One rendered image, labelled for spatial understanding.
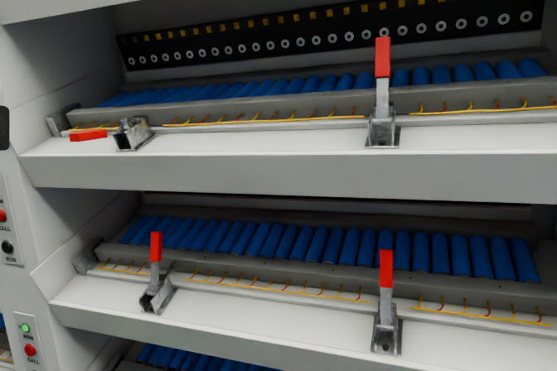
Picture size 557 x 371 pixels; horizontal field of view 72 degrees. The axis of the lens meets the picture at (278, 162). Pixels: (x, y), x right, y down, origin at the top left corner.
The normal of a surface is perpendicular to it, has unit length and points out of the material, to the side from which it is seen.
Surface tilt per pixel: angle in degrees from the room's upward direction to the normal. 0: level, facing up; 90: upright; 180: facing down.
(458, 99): 108
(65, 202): 90
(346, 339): 18
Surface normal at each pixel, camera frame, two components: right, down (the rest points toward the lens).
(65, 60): 0.94, 0.00
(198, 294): -0.18, -0.87
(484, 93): -0.29, 0.50
